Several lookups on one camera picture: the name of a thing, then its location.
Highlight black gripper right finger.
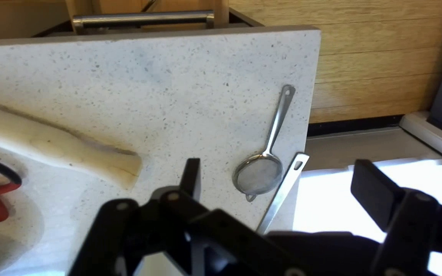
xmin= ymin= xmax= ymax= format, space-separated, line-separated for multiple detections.
xmin=349 ymin=157 xmax=442 ymax=276

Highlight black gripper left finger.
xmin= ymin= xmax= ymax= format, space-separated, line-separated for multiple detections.
xmin=68 ymin=156 xmax=303 ymax=276

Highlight small metal mesh strainer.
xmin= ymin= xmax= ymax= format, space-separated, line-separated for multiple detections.
xmin=231 ymin=82 xmax=297 ymax=202

